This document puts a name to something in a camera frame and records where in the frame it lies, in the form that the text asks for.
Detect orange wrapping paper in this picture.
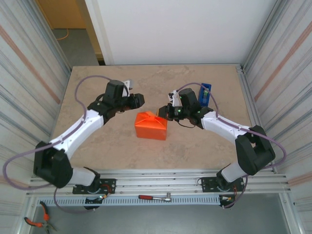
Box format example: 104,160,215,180
135,110,169,141

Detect blue tape dispenser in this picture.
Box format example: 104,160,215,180
197,83,212,107

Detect aluminium side extrusion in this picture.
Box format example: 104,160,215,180
235,63,277,174

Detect aluminium mounting rails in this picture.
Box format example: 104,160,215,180
26,169,293,197

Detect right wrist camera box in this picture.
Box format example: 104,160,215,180
167,90,180,107

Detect white door frame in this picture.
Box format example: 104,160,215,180
84,0,115,66

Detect orange floor cable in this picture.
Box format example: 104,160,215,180
56,28,70,41

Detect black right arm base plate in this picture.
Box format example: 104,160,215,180
201,175,246,193

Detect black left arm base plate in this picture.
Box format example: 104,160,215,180
72,178,117,195

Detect red-handled ratchet wrench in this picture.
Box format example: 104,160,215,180
138,192,172,202

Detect left base power wires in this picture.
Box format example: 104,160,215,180
100,184,116,199

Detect base power wires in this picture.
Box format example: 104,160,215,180
100,184,116,199
219,187,238,203

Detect white slotted cable duct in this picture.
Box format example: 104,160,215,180
36,195,221,207

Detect right base power wires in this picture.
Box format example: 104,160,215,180
219,187,238,203

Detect orange-handled pliers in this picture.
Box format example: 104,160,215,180
23,201,58,232

